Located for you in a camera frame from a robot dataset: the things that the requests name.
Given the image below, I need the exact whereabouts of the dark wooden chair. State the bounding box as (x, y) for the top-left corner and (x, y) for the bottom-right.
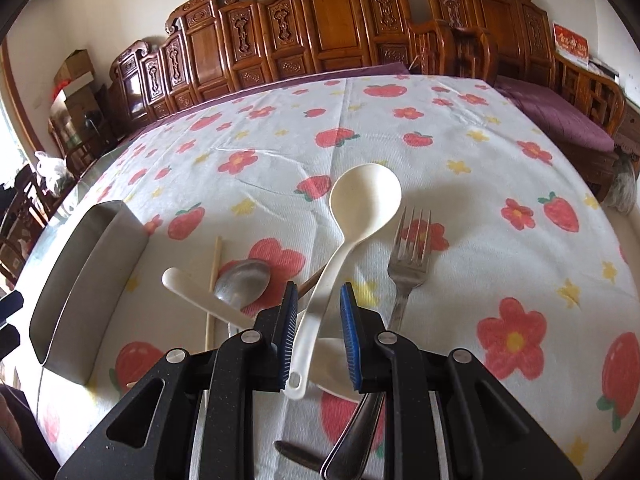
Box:
(0, 160), (68, 286)

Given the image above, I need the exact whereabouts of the stainless steel utensil holder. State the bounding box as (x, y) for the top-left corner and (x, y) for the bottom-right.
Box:
(29, 200), (150, 386)

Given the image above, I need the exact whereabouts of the white soup spoon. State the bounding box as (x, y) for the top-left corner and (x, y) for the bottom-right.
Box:
(162, 267), (363, 403)

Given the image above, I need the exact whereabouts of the light wooden chopstick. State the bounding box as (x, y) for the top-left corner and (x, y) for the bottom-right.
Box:
(202, 236), (224, 356)

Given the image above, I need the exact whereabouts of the red calendar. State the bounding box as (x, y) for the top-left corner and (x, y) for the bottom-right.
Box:
(552, 22), (591, 66)

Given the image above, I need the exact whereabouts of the metal spoon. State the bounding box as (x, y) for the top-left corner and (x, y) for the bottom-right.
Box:
(214, 259), (272, 336)

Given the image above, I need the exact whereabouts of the metal fork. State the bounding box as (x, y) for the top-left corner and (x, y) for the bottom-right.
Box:
(320, 205), (433, 478)

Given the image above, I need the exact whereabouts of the cream plastic ladle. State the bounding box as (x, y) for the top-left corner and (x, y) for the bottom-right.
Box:
(283, 164), (403, 401)

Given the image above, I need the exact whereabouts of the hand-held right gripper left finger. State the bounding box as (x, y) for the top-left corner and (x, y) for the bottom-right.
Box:
(55, 282), (300, 480)

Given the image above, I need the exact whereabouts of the carved wooden armchair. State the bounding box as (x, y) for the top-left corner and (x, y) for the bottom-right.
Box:
(425, 0), (627, 201)

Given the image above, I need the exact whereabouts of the white plastic bag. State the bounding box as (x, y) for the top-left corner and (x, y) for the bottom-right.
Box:
(34, 151), (77, 196)

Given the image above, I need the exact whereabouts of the dark metal utensil handle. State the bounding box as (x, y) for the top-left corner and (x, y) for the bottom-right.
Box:
(274, 440), (326, 476)

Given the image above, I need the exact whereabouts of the long carved wooden sofa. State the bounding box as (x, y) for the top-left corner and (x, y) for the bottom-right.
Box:
(109, 0), (496, 136)

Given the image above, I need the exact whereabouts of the strawberry flower printed tablecloth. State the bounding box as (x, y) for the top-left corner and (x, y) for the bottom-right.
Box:
(15, 72), (632, 480)

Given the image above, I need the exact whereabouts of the clear plastic bag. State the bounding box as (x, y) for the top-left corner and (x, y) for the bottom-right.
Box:
(604, 154), (640, 217)

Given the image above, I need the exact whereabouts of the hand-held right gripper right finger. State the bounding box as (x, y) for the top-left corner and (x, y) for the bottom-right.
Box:
(339, 283), (583, 480)

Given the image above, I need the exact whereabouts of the brown wooden chopstick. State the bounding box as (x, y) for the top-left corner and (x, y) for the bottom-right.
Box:
(297, 267), (328, 296)

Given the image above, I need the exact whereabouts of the cardboard box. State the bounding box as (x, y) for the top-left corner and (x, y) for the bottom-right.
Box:
(49, 82), (103, 128)
(52, 49), (96, 92)

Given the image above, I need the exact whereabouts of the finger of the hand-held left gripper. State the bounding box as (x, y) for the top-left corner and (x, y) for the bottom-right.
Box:
(0, 291), (24, 320)
(0, 325), (22, 359)

